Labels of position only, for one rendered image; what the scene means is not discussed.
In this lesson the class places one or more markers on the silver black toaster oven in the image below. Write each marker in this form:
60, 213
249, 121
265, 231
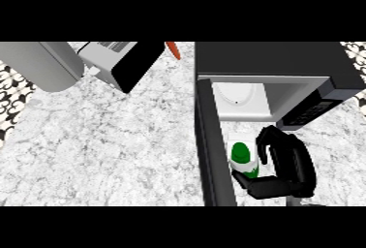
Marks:
121, 63

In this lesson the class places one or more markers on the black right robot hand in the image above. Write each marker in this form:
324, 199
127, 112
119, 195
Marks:
290, 168

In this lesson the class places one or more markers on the black microwave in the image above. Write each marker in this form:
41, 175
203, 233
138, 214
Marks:
284, 77

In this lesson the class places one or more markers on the dark grey microwave door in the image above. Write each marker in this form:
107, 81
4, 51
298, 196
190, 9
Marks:
212, 145

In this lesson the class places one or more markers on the orange carrot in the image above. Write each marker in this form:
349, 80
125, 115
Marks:
172, 50

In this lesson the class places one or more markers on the grey rounded appliance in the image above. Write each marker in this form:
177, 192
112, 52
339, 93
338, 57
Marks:
42, 64

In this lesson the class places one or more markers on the white green milk carton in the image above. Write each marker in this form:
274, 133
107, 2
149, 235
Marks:
242, 158

